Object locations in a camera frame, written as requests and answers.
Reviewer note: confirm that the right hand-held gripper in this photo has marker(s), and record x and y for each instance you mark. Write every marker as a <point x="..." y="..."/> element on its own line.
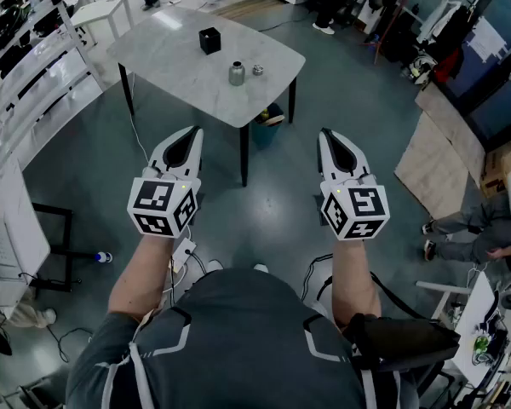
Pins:
<point x="366" y="205"/>

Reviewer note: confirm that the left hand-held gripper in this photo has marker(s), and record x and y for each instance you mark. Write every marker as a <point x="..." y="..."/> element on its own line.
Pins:
<point x="153" y="203"/>

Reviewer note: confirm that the steel thermos bottle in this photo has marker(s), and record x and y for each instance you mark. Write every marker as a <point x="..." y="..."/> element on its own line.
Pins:
<point x="236" y="75"/>

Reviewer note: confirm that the silver bottle lid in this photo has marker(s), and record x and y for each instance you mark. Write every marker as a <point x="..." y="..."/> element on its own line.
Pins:
<point x="258" y="70"/>

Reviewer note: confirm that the person's left forearm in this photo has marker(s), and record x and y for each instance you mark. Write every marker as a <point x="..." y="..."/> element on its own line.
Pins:
<point x="140" y="271"/>

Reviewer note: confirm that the person's right forearm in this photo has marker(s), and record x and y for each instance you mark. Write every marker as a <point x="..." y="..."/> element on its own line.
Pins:
<point x="353" y="279"/>

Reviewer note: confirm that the teal trash bin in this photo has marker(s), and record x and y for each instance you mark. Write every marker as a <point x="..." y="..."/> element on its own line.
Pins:
<point x="266" y="134"/>

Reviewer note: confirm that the large white power strip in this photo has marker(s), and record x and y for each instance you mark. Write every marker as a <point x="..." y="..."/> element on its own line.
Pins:
<point x="183" y="254"/>

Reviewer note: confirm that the pale board sheets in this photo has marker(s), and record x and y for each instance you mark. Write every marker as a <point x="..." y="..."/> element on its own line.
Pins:
<point x="438" y="173"/>

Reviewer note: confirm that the person's left shoe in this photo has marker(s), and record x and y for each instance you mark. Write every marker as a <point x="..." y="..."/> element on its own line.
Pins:
<point x="215" y="266"/>

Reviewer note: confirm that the person's shoe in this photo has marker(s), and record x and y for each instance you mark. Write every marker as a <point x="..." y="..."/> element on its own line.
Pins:
<point x="215" y="266"/>
<point x="261" y="267"/>

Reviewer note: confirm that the black square pen holder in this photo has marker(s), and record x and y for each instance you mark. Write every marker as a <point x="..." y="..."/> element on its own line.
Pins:
<point x="208" y="41"/>

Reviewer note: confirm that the clear water bottle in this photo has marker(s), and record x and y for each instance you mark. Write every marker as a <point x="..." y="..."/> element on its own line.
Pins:
<point x="104" y="257"/>

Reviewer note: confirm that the person's right shoe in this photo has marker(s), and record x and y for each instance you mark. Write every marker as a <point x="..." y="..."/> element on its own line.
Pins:
<point x="261" y="267"/>

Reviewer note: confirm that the white shelf rack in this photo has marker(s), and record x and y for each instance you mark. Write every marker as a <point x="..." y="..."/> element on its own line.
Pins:
<point x="55" y="79"/>

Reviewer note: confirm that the brown cardboard box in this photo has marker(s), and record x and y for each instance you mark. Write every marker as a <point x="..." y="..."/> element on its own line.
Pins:
<point x="498" y="173"/>

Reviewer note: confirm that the coat rack with clothes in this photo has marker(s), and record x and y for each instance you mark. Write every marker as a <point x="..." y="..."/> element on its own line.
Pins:
<point x="409" y="15"/>

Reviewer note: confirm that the small white table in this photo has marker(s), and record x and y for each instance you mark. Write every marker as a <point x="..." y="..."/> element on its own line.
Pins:
<point x="98" y="13"/>

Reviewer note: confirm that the wooden floor platform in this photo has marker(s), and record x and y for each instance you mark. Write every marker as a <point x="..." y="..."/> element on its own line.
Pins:
<point x="242" y="7"/>

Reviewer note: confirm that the white cabinet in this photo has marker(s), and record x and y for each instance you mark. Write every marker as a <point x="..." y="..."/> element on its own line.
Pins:
<point x="8" y="237"/>

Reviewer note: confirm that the person's torso in grey shirt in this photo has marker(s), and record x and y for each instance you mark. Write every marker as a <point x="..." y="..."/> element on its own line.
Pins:
<point x="238" y="335"/>

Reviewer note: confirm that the cluttered white desk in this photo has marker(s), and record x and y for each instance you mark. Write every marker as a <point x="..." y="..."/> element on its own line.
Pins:
<point x="477" y="313"/>

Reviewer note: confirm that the black metal frame stand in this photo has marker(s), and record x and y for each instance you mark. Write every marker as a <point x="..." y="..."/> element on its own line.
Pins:
<point x="53" y="286"/>

